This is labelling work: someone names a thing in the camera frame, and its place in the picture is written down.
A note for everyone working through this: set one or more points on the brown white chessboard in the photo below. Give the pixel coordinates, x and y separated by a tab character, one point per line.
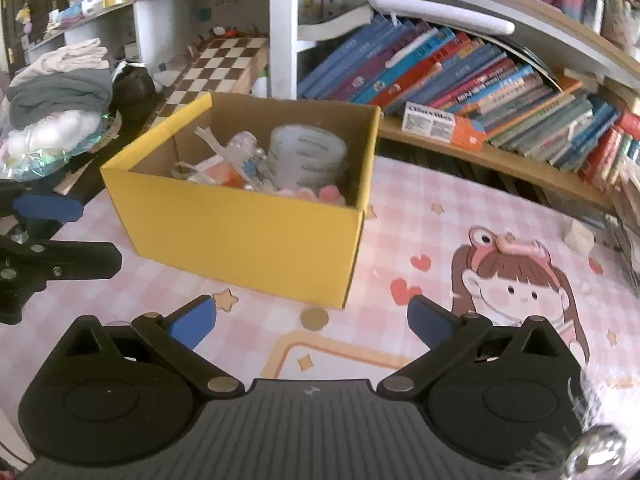
220	65

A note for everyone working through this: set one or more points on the white eraser block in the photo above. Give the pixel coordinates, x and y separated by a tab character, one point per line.
579	237

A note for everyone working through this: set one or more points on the clear beaded hair bow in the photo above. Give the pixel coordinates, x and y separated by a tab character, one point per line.
242	147

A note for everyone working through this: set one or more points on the pink plush toy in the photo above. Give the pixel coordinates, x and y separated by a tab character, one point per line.
330	194

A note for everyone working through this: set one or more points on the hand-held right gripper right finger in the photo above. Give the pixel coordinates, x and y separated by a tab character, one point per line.
430	320

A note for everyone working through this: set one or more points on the pink checked printed table mat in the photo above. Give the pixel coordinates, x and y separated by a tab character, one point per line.
425	220

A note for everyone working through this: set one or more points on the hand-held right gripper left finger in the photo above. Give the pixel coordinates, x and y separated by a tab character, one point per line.
192	322

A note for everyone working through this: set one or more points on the grey folded cloth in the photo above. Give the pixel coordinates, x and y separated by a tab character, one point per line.
60	95

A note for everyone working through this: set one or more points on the clear tape roll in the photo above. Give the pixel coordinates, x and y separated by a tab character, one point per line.
305	160

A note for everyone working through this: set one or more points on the brass coin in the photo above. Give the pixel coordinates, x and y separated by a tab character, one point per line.
314	319

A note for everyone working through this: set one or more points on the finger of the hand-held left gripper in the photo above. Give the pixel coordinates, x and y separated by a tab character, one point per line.
75	260
50	207

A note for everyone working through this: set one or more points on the dark round bag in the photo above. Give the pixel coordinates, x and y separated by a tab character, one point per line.
132	90

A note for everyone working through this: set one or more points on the yellow cardboard box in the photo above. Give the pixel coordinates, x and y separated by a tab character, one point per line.
240	240

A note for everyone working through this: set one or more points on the white orange toothpaste box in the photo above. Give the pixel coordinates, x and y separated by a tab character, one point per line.
440	125

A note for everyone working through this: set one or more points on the red upright dictionary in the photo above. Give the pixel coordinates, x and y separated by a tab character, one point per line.
615	145

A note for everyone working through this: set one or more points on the row of leaning books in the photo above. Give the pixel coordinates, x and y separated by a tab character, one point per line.
450	75

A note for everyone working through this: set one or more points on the iridescent plastic bag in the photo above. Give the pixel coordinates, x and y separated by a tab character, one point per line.
50	140

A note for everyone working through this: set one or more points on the pale pink folded cloth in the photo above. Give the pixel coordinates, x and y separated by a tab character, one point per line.
70	57

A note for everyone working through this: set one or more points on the white wooden bookshelf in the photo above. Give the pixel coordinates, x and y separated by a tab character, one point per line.
282	25

